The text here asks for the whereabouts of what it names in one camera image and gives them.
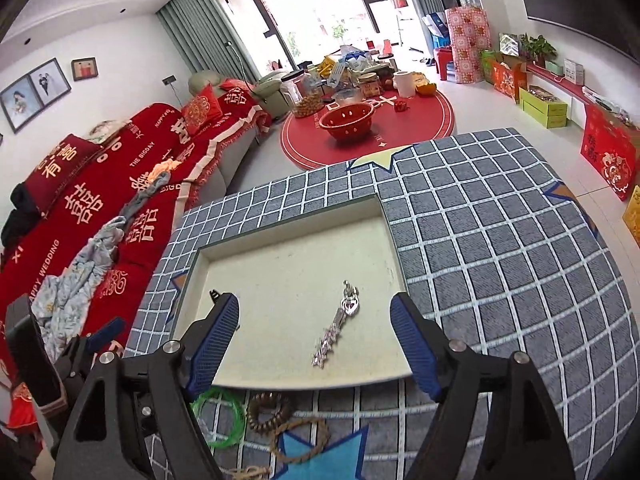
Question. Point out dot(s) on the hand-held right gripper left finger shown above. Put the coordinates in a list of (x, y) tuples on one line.
[(215, 342)]

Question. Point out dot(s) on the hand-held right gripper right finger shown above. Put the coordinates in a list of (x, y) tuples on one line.
[(412, 347)]

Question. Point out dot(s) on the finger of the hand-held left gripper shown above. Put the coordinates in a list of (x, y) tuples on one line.
[(107, 332)]

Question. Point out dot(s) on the green translucent bangle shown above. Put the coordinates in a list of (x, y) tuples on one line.
[(242, 416)]

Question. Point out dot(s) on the shallow grey-green tray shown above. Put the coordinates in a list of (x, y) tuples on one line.
[(280, 285)]

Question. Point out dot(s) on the light blue floral garment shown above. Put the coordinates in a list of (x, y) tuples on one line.
[(85, 270)]

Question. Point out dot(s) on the grey checked star tablecloth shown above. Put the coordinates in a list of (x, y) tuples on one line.
[(475, 240)]

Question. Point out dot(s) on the red printed sofa cover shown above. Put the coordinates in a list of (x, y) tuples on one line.
[(100, 200)]

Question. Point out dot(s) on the black clothing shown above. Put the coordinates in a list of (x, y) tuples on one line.
[(17, 215)]

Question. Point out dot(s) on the grey knitted garment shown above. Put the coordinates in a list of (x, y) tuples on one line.
[(145, 196)]

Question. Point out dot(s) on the long red printed pillow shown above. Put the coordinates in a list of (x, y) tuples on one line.
[(60, 165)]

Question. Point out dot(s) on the peach cloth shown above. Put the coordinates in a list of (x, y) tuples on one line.
[(165, 167)]

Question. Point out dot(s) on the round red table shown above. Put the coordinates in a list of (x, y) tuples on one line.
[(420, 130)]

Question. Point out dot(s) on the square red embroidered pillow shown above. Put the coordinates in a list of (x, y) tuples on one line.
[(200, 110)]

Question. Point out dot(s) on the red plastic colander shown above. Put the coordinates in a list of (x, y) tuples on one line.
[(347, 120)]

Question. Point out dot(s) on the small red cup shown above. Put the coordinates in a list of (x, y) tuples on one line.
[(400, 105)]

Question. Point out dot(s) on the printed snack box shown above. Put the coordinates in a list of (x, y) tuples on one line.
[(633, 217)]

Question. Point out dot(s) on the pale green recliner chair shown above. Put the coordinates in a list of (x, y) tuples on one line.
[(270, 92)]

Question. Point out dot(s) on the orange bowl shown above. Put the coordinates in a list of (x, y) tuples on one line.
[(426, 89)]

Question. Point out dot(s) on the clear plastic jar of nuts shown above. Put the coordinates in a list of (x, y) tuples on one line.
[(302, 97)]

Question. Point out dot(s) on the white paper roll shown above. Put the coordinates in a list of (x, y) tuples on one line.
[(405, 85)]

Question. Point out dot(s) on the small glass jar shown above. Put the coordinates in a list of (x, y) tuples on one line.
[(369, 86)]

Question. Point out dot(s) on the yellow-green flat boxes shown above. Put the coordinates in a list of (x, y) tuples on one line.
[(544, 107)]

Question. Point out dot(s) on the large red gift box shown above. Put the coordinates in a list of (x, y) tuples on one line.
[(612, 155)]

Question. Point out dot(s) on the orange gift box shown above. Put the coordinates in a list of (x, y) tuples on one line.
[(510, 80)]

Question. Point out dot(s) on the red plastic stool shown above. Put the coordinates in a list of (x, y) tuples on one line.
[(444, 62)]

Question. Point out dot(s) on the pile of household clutter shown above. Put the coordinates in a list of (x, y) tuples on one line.
[(355, 62)]

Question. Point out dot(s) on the silver foil bag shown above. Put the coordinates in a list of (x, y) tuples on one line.
[(509, 44)]

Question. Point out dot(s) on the small white box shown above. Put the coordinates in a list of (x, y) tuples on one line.
[(574, 71)]

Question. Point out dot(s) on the green potted plant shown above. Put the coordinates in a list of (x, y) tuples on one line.
[(537, 49)]

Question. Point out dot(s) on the blue and white box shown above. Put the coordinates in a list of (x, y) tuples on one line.
[(435, 24)]

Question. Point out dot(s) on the double wedding photo frame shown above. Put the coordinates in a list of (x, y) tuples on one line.
[(35, 92)]

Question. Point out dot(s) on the small brown picture frame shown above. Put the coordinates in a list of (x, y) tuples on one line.
[(84, 68)]

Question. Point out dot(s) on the red wall shelf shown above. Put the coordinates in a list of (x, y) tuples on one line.
[(560, 82)]

